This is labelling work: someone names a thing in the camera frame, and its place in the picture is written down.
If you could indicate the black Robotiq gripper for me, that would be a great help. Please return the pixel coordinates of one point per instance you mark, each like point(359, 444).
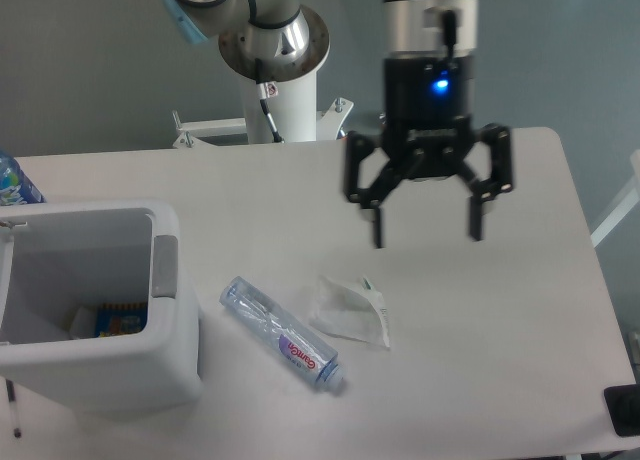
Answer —
point(428, 106)

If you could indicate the white push-button trash can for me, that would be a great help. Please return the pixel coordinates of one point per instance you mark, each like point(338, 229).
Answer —
point(57, 257)

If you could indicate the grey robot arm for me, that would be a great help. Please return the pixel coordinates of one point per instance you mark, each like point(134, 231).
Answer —
point(291, 39)

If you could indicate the white middle base leg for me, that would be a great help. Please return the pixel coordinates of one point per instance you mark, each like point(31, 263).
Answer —
point(329, 123)

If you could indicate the white base leg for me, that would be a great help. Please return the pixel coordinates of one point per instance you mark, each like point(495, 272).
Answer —
point(225, 132)
point(329, 123)

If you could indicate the crumpled white plastic wrapper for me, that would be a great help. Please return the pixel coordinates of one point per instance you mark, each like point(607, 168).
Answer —
point(351, 310)

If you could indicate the clear plastic water bottle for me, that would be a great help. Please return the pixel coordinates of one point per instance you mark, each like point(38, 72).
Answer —
point(310, 357)

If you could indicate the white left base leg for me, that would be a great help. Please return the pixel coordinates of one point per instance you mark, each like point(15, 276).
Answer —
point(225, 132)

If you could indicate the black device at table edge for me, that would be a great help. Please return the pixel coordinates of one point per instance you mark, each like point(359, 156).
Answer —
point(623, 406)

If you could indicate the blue snack packet in bin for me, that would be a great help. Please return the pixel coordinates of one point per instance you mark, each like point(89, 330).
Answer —
point(121, 319)

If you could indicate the white paper in bin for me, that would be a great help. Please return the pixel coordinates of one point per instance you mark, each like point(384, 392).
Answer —
point(83, 324)

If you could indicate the blue labelled drink bottle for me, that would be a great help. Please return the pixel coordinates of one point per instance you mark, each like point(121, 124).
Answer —
point(16, 187)

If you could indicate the black and white pen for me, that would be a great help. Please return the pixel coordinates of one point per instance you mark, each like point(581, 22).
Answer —
point(12, 402)

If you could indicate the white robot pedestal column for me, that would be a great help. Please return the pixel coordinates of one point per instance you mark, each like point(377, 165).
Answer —
point(285, 106)

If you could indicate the white frame at right edge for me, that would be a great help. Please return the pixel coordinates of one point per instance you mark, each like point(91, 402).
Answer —
point(619, 207)

